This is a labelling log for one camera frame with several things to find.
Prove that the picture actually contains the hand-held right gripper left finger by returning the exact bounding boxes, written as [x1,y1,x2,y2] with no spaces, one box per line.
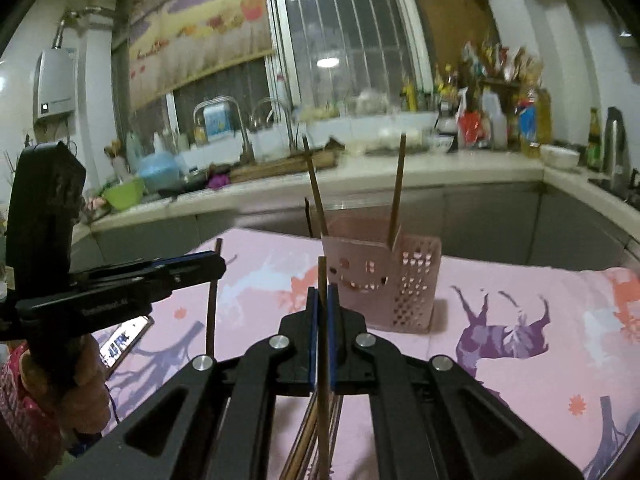
[60,287,321,480]

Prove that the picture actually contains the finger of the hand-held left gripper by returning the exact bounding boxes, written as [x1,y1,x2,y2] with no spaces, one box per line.
[167,257,227,292]
[135,254,221,268]

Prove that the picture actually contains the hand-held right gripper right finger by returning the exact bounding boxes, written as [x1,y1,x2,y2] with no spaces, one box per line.
[327,284,586,480]

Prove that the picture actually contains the pink perforated utensil holder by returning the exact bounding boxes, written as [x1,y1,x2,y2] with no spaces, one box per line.
[320,217,443,333]

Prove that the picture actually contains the bundle of wooden chopsticks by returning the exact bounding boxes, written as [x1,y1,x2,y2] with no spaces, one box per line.
[280,394,346,480]

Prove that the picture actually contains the person's left forearm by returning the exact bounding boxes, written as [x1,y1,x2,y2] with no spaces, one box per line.
[0,342,63,471]

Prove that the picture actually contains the person's left hand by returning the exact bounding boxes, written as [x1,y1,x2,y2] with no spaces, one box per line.
[20,335,112,437]

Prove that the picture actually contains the green plastic bowl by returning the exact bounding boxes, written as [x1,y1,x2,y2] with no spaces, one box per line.
[102,178,146,212]

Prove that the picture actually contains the cup of kitchen spoons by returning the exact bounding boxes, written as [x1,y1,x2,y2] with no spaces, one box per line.
[104,139,128,181]

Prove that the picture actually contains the light blue plastic basin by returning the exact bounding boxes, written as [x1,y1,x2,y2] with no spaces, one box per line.
[137,152,181,193]

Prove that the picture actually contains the smartphone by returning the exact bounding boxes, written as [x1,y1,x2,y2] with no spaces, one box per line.
[97,316,155,373]

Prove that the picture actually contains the wooden cutting board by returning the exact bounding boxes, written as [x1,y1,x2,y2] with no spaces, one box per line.
[230,147,341,183]

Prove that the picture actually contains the blue label dish soap bottle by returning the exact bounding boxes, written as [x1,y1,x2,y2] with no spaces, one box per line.
[205,105,233,142]

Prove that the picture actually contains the chrome arched faucet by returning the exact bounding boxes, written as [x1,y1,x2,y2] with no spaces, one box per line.
[192,97,253,161]
[250,97,296,153]

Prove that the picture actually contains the pink printed tablecloth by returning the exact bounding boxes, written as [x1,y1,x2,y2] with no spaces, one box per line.
[75,227,640,480]

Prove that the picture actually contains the steel kitchen cabinet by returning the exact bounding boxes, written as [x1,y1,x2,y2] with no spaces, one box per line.
[70,180,640,271]

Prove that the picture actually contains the metal exhaust pipe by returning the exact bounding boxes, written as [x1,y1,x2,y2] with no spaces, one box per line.
[52,6,131,51]

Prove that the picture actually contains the fruit printed window blind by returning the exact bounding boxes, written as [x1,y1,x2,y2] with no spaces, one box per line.
[127,0,276,111]

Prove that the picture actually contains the red plastic packet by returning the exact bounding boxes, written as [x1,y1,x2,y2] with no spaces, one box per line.
[457,110,486,148]

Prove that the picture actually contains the white plastic jug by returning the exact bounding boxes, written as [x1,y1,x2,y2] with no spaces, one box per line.
[482,92,508,150]

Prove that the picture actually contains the white ceramic bowl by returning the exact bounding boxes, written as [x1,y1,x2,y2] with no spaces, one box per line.
[540,144,581,168]

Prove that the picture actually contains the barred kitchen window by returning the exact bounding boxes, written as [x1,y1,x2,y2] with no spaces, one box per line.
[262,0,436,111]

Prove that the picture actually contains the large cooking oil bottle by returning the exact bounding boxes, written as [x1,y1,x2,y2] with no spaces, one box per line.
[520,87,553,153]

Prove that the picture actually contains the wooden spice rack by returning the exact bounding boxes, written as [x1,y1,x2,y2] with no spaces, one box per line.
[477,76,522,148]

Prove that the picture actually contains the row of snack packets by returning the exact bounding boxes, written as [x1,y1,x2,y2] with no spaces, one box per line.
[460,40,543,83]

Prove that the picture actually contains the dark green sauce bottle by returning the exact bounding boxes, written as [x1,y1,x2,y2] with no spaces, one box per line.
[586,107,602,170]

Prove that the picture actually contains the brown wooden board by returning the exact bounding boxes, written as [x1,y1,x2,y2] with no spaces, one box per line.
[415,0,501,68]

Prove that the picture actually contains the steel thermos jug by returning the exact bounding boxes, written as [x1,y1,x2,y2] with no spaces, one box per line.
[602,106,632,191]

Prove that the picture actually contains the grey wall water heater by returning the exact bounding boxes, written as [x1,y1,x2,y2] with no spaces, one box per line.
[32,47,78,121]

